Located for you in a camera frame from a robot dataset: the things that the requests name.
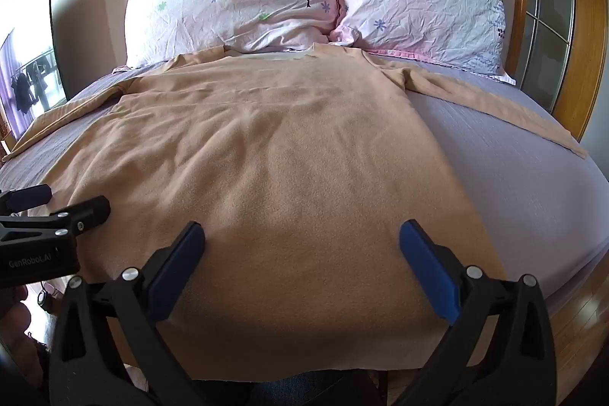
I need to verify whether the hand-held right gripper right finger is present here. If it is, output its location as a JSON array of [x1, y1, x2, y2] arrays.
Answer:
[[399, 220, 557, 406]]

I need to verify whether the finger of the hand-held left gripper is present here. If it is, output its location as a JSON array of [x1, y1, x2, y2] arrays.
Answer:
[[0, 184, 53, 217], [0, 195, 112, 242]]

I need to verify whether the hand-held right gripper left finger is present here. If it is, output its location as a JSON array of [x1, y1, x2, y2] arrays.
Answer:
[[48, 220, 224, 406]]

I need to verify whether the tan long-sleeve shirt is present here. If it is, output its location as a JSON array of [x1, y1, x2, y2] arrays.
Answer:
[[0, 43, 591, 384]]

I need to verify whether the person's left hand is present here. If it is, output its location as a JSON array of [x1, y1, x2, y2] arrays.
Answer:
[[0, 287, 35, 388]]

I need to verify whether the glass balcony window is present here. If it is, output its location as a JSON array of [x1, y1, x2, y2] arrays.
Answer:
[[0, 0, 65, 141]]

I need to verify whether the bed with purple sheet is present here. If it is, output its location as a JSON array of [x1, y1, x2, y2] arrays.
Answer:
[[0, 49, 609, 312]]

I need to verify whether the person's jeans leg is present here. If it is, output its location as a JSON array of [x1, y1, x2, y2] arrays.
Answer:
[[245, 369, 384, 406]]

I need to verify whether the wooden glass panel door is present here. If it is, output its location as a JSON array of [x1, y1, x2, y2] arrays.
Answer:
[[509, 0, 609, 145]]

